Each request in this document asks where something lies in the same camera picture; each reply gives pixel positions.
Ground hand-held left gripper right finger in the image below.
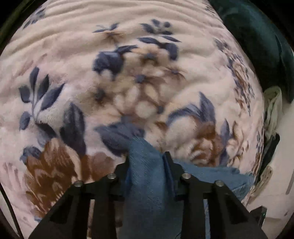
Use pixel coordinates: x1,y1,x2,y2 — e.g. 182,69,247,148
163,151,268,239

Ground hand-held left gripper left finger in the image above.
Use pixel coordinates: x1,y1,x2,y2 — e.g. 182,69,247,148
28,158,131,239

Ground blue denim pants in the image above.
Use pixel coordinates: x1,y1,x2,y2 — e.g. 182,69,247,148
119,135,255,239

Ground white folded cloth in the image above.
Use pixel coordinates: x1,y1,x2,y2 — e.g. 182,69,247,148
249,165,274,200

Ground white bed headboard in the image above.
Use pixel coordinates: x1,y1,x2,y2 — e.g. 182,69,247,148
246,101,294,230

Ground dark folded cloth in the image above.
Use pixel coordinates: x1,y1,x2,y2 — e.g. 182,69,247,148
255,133,281,184

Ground floral bed blanket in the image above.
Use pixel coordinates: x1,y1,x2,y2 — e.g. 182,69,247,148
0,0,264,239

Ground light green folded cloth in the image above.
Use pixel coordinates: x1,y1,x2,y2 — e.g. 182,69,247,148
263,86,283,140

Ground large dark teal pillow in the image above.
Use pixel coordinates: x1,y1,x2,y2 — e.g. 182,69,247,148
208,0,294,103

